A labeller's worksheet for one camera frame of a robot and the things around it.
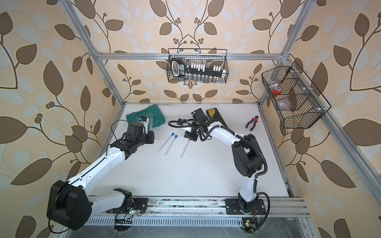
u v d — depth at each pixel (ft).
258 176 1.70
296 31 2.59
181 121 2.58
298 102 2.42
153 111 3.63
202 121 2.36
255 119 3.57
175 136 3.34
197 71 2.72
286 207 2.48
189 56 2.99
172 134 3.34
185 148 3.15
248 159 1.61
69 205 1.30
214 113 3.67
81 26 2.62
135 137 2.08
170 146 3.16
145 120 2.47
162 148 3.15
